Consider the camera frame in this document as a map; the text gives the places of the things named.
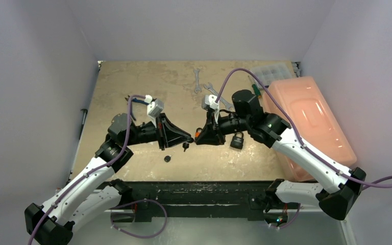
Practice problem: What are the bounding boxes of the large silver wrench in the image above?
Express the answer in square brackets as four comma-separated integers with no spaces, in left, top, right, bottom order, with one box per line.
[203,83,235,111]

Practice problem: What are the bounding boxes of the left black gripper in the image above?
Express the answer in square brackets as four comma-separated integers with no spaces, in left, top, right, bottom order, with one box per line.
[124,113,190,150]

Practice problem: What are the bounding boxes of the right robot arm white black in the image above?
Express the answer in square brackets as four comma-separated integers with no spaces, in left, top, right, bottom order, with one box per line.
[195,90,366,221]

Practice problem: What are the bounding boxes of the clear plastic organizer box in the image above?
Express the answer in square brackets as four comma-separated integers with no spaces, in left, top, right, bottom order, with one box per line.
[250,62,295,87]

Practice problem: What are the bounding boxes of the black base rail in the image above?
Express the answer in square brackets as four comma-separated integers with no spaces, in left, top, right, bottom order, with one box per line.
[91,181,332,222]

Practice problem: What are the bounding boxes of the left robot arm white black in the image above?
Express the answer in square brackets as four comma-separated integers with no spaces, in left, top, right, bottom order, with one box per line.
[24,113,194,244]

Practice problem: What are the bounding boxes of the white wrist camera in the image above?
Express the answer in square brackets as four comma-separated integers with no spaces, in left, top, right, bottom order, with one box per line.
[201,95,231,126]
[144,94,164,128]

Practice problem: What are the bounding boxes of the blue handle pliers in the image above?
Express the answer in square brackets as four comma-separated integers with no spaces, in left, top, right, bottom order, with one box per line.
[130,97,148,121]

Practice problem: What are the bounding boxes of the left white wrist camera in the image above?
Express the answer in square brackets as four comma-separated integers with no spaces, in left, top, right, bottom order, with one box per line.
[144,94,164,128]

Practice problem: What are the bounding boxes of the pink plastic toolbox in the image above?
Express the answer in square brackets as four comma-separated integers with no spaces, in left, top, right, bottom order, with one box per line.
[262,77,357,167]

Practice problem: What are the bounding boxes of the small silver wrench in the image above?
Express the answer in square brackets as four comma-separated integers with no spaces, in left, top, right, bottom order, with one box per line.
[193,68,202,93]

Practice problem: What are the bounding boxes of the black key bunch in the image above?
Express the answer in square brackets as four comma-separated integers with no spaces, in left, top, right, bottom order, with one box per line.
[182,142,190,152]

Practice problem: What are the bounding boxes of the green handle screwdriver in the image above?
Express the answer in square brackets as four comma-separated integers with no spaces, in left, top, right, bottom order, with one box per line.
[248,76,262,98]

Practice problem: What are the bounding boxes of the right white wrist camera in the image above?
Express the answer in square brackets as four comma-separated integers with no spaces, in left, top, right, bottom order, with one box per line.
[201,95,231,126]

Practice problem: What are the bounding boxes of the single black key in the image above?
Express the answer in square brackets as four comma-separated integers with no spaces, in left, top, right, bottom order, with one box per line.
[164,154,173,162]

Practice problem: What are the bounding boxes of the orange black padlock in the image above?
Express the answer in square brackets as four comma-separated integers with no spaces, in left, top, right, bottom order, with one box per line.
[194,128,203,138]

